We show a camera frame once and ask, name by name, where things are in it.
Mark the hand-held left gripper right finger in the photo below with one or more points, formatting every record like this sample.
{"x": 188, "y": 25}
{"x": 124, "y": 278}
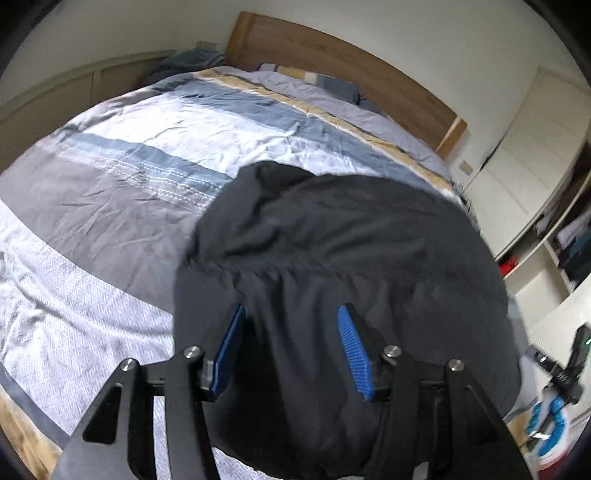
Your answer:
{"x": 354, "y": 355}

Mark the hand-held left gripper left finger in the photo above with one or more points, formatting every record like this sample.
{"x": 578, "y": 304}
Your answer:
{"x": 227, "y": 350}

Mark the black puffer jacket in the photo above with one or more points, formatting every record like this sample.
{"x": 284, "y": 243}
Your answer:
{"x": 341, "y": 258}

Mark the hanging clothes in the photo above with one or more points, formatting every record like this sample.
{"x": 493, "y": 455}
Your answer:
{"x": 570, "y": 249}

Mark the person's right hand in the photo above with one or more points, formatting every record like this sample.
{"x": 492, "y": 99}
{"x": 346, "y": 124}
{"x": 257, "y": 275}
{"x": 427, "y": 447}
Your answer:
{"x": 549, "y": 424}

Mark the red bag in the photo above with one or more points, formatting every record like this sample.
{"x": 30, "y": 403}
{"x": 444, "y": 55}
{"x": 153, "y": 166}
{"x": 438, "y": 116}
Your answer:
{"x": 509, "y": 266}

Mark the white wardrobe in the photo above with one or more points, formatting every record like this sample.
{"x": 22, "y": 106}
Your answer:
{"x": 535, "y": 184}

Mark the striped duvet cover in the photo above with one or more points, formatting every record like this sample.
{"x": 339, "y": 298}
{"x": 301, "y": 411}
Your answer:
{"x": 129, "y": 184}

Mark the blue grey pillow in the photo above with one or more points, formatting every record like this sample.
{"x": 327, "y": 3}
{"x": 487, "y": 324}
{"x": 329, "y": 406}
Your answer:
{"x": 339, "y": 88}

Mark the wooden bed headboard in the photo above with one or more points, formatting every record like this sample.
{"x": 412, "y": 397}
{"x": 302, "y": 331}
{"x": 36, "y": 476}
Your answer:
{"x": 351, "y": 69}

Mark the blue cloth pile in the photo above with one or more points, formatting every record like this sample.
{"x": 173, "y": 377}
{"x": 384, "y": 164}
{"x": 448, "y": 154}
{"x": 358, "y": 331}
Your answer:
{"x": 189, "y": 64}

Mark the beige radiator cover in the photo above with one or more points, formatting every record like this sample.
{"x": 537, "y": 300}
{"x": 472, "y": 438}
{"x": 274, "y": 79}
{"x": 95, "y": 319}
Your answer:
{"x": 55, "y": 101}

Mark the beige wall switch plate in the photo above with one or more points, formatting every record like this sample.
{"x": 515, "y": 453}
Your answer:
{"x": 465, "y": 167}

